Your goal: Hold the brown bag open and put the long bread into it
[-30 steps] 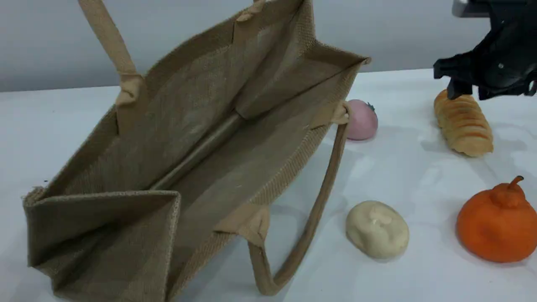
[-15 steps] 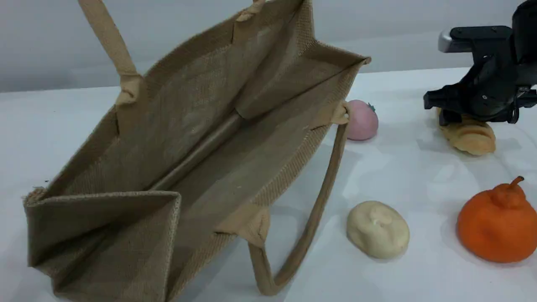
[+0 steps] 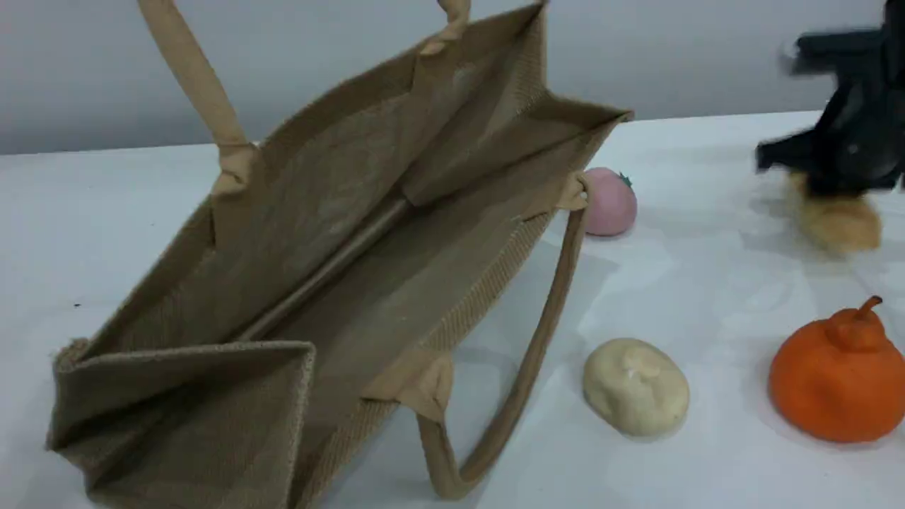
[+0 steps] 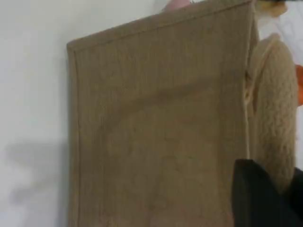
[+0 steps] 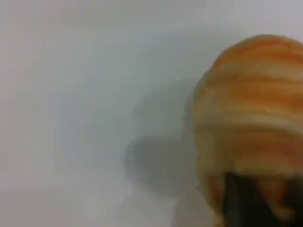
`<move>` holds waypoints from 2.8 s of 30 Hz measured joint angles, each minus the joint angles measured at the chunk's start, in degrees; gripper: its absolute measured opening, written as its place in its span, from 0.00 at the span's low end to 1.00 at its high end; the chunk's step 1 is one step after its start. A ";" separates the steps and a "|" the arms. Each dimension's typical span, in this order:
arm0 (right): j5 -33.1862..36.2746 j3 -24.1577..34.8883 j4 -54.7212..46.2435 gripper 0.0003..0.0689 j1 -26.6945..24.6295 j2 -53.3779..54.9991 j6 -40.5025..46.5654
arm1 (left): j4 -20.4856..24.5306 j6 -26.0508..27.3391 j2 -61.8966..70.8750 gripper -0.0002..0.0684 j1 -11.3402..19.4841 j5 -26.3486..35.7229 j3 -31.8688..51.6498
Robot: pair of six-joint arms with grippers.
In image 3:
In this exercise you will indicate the brown jute tote bag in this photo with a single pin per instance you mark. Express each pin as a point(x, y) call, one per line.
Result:
point(318, 283)

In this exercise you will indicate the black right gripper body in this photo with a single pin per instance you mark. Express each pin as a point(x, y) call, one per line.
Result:
point(866, 134)

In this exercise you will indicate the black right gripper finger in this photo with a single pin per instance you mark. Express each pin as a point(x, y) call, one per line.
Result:
point(834, 53)
point(792, 155)

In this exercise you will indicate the long ridged bread loaf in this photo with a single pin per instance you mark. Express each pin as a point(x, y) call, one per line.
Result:
point(841, 223)

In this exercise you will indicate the pink peach toy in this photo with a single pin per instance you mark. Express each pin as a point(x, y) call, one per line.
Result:
point(615, 205)

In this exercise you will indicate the cream steamed bun toy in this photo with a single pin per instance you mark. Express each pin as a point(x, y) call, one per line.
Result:
point(636, 389)

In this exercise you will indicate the orange tangerine toy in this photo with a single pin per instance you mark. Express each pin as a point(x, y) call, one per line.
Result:
point(834, 382)

